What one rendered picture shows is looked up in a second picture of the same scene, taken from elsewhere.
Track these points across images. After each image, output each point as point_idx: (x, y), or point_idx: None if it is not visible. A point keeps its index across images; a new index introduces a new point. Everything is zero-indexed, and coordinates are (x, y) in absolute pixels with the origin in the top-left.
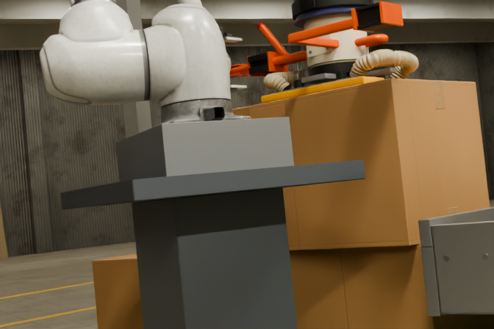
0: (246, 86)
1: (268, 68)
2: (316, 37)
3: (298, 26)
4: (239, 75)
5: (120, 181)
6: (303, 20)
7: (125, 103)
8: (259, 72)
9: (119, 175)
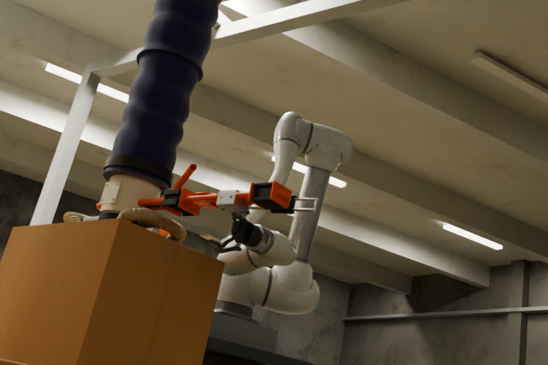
0: (200, 235)
1: (181, 213)
2: (162, 235)
3: (162, 184)
4: (207, 207)
5: (274, 353)
6: (163, 191)
7: (271, 310)
8: (189, 215)
9: (275, 349)
